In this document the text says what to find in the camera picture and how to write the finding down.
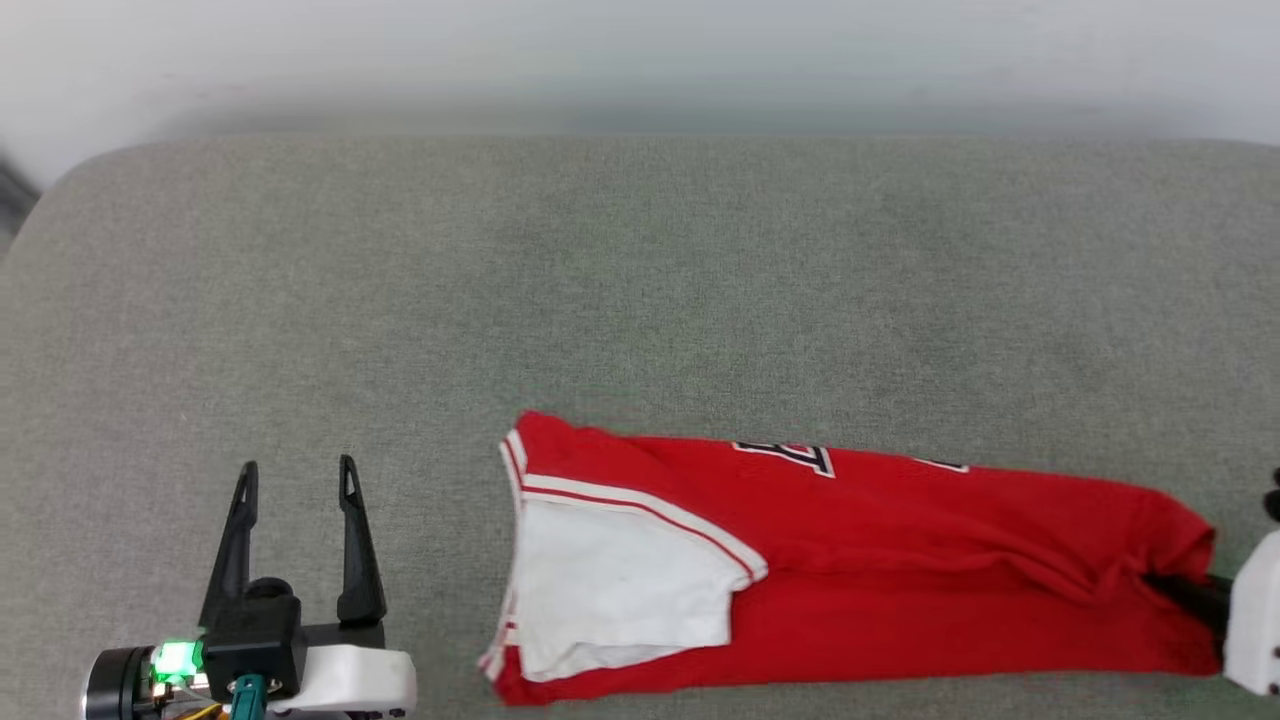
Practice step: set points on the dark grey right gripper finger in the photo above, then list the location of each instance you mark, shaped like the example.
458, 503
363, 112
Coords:
1200, 598

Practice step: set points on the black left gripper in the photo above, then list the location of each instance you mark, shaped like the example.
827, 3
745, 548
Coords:
120, 685

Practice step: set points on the red and white shirt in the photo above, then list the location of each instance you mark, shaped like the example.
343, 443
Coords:
900, 560

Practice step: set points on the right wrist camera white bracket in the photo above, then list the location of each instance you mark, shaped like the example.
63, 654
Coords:
1255, 620

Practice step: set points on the teal left camera connector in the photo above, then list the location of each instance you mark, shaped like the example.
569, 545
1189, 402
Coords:
248, 698

